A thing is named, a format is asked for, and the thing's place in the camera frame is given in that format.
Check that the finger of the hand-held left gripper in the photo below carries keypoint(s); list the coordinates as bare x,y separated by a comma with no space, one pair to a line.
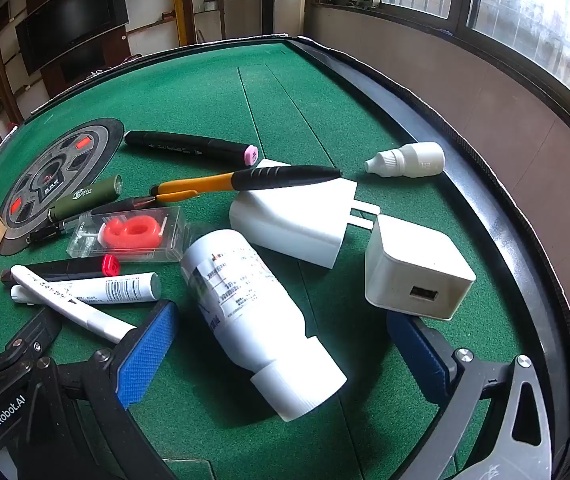
35,332

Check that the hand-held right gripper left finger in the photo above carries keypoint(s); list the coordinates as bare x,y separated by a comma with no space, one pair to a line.
147,355

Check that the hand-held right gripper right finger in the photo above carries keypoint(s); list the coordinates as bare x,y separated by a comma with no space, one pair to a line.
417,350

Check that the white marker pen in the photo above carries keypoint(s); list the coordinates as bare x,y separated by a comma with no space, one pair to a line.
65,305

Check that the black marker with red cap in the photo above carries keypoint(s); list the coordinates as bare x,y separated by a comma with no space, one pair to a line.
65,269

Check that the grey stick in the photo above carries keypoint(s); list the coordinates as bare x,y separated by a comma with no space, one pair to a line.
120,287

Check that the large white plastic bottle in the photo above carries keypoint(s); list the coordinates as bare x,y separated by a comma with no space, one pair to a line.
245,300

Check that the red number six candle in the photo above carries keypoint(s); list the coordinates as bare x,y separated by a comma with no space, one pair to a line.
132,232

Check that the black and silver pen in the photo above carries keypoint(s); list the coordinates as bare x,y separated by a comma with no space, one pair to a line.
115,206

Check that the black marker with pink cap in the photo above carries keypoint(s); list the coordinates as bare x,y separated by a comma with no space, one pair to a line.
175,142

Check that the white cube charger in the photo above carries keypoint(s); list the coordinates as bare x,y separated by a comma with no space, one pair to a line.
410,260

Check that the round table centre plate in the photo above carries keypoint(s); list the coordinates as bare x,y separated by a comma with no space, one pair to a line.
65,160

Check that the white plug charger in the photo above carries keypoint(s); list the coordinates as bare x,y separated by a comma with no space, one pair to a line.
290,225

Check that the small white dropper bottle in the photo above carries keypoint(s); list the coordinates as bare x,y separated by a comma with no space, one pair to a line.
415,160

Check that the yellow pole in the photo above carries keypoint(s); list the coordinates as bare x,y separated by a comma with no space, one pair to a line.
180,0

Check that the black wall television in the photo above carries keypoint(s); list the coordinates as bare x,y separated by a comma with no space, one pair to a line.
70,15

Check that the wall shelf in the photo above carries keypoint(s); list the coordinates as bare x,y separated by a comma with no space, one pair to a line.
207,7

